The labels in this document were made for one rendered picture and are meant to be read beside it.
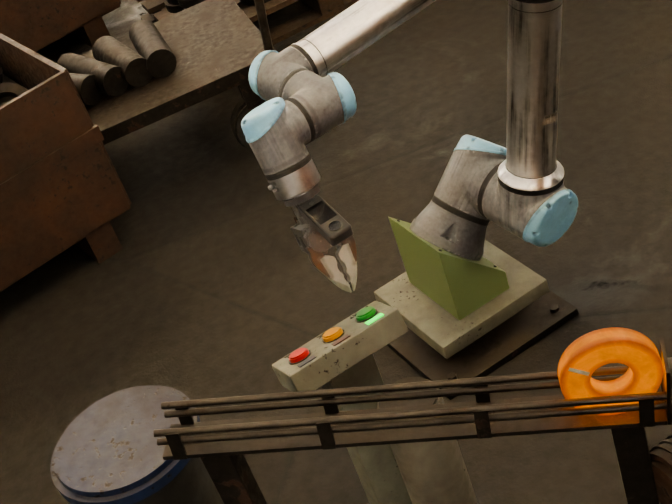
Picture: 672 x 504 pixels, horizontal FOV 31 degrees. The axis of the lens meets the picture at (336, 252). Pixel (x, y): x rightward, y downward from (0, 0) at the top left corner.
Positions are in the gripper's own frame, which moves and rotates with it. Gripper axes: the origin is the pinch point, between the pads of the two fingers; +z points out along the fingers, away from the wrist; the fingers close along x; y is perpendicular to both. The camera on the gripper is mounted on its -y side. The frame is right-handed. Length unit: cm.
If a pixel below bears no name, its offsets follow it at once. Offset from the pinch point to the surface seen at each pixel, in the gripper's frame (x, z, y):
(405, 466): 8.8, 31.9, -10.0
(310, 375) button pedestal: 15.7, 8.7, -5.5
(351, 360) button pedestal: 7.7, 10.5, -5.5
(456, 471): 0.9, 37.8, -11.6
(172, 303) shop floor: 13, 21, 137
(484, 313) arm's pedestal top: -41, 40, 49
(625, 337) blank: -17, 10, -59
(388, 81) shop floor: -97, 3, 184
